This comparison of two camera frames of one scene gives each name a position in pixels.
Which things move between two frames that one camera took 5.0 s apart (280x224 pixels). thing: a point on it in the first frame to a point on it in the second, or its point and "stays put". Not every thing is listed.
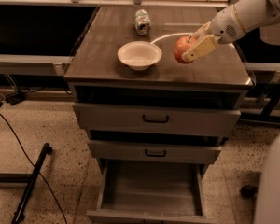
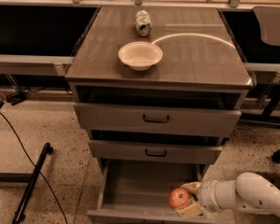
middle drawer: [156, 152] stays put
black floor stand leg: [19, 215] stays put
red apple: [180, 47] to [178, 197]
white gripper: [224, 26] to [207, 195]
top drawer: [156, 117] stays put
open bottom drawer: [138, 191] stays put
